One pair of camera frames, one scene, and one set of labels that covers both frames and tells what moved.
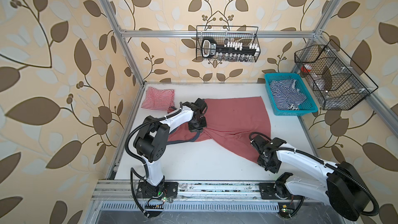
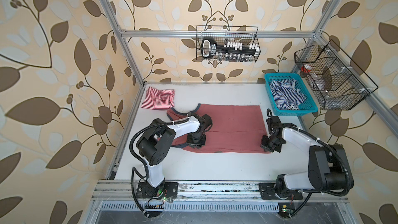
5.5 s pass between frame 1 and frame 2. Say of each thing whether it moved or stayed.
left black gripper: moved
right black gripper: moved
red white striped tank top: stayed
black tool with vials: stayed
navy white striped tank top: stayed
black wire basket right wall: stayed
